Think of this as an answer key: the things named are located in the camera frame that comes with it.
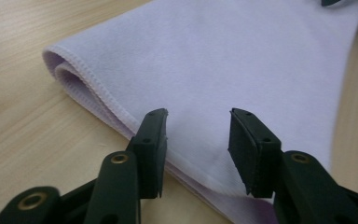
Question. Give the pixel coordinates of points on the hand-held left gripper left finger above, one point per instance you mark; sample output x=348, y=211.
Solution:
x=150, y=149

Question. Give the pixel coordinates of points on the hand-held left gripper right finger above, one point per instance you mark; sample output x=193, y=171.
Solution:
x=254, y=158

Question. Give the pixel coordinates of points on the lavender printed towel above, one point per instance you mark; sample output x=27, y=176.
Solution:
x=217, y=68

